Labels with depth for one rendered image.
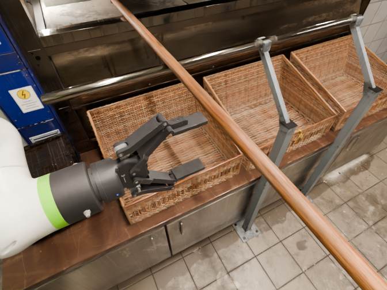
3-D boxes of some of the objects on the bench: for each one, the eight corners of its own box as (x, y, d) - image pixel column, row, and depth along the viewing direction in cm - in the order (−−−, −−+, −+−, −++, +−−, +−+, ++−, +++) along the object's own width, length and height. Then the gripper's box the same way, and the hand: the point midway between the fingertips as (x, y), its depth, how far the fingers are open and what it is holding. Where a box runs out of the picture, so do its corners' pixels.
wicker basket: (276, 89, 163) (288, 50, 142) (334, 69, 180) (352, 33, 160) (333, 133, 134) (359, 93, 114) (395, 105, 152) (427, 65, 131)
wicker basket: (101, 149, 126) (83, 109, 106) (194, 117, 144) (194, 77, 123) (129, 228, 98) (113, 194, 77) (241, 175, 115) (251, 136, 95)
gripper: (64, 118, 34) (194, 80, 41) (109, 202, 53) (194, 166, 59) (73, 152, 30) (217, 103, 37) (118, 231, 48) (209, 189, 55)
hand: (198, 144), depth 48 cm, fingers open, 13 cm apart
